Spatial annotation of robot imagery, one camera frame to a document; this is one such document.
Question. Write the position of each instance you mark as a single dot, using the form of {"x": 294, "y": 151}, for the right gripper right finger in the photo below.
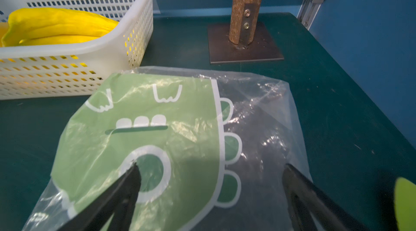
{"x": 307, "y": 203}

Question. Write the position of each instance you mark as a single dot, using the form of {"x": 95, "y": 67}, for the pink blossom artificial tree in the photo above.
{"x": 244, "y": 39}

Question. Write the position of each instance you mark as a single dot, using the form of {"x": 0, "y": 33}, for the yellow banana bag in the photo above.
{"x": 47, "y": 26}

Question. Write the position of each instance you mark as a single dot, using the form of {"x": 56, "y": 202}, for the green toy shovel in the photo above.
{"x": 405, "y": 204}

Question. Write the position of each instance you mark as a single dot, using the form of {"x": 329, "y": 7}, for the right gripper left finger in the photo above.
{"x": 115, "y": 205}

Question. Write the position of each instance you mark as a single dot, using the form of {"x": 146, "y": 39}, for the green printed zip bag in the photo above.
{"x": 210, "y": 146}

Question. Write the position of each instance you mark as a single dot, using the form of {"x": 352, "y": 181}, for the white perforated plastic basket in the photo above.
{"x": 52, "y": 48}

